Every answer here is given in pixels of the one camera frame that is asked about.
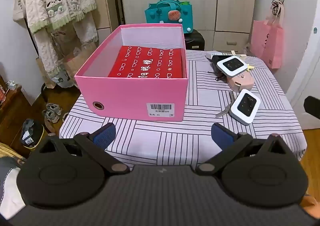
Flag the silver keys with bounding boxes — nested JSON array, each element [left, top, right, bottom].
[[215, 90, 237, 118]]

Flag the white charger plug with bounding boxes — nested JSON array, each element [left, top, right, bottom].
[[205, 51, 222, 60]]

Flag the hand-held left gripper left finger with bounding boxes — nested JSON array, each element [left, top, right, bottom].
[[37, 123, 130, 174]]

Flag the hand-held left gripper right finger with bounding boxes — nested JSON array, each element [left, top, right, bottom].
[[196, 123, 288, 176]]

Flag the teal felt handbag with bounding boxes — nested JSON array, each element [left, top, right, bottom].
[[144, 0, 193, 34]]

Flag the pink cardboard box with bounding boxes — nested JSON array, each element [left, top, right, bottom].
[[74, 24, 188, 122]]

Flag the cream fluffy pajama pants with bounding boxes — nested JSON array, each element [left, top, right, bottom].
[[32, 13, 98, 82]]

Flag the beige wooden wardrobe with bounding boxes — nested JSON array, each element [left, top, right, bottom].
[[86, 0, 258, 53]]

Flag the brown wooden cabinet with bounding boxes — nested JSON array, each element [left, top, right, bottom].
[[0, 76, 33, 141]]

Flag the striped tablecloth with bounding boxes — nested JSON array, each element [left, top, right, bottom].
[[59, 49, 307, 166]]

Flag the yellow trash bin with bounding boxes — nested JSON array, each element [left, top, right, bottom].
[[19, 119, 46, 151]]

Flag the beige canvas tote bag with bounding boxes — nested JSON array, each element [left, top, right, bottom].
[[12, 0, 27, 22]]

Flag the black hard suitcase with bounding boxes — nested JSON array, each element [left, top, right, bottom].
[[184, 29, 205, 51]]

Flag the brown paper bag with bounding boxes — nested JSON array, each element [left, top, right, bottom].
[[36, 41, 98, 89]]

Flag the white and black pocket router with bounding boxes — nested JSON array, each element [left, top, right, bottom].
[[216, 56, 245, 77], [230, 89, 261, 126]]

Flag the white door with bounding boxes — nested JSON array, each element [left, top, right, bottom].
[[256, 0, 320, 130]]

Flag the pink tote bag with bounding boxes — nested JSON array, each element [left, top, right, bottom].
[[250, 1, 285, 69]]

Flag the grey sneaker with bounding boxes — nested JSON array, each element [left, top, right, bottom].
[[42, 109, 59, 123], [46, 103, 63, 116]]

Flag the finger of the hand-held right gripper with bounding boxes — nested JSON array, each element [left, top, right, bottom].
[[303, 96, 320, 119]]

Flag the bundle of black hair ties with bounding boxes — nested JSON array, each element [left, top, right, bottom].
[[271, 0, 285, 15]]

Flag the red patterned box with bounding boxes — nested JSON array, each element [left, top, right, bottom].
[[108, 46, 185, 79]]

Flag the black rectangular device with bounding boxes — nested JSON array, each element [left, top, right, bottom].
[[211, 54, 228, 82]]

